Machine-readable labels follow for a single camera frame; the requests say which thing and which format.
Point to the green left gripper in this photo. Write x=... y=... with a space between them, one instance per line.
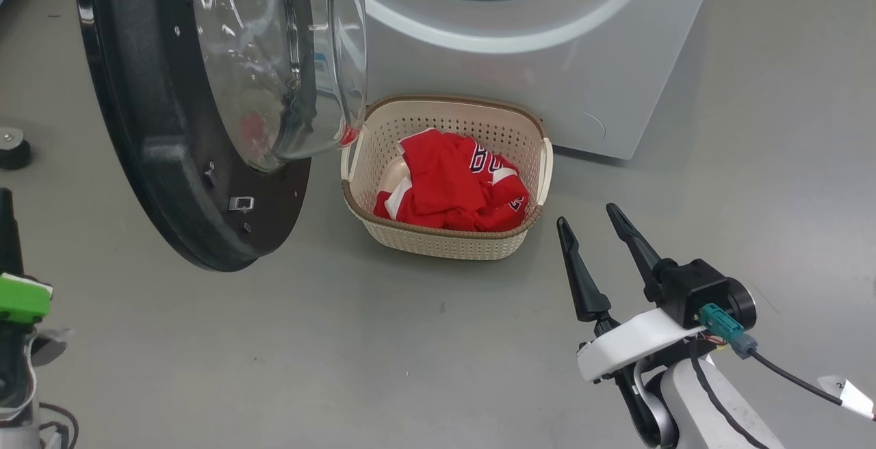
x=24 y=298

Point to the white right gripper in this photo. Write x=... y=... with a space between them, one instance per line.
x=629 y=346

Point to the black washing machine door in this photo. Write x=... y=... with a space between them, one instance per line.
x=157 y=161

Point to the red basketball jersey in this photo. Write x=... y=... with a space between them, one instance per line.
x=438 y=182

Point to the cream perforated laundry basket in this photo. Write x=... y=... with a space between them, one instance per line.
x=445 y=247

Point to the white front-load washing machine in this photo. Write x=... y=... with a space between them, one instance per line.
x=582 y=79

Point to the black round floor foot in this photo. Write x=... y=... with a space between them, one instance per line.
x=12 y=151

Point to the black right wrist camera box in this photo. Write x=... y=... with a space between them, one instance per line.
x=691 y=288

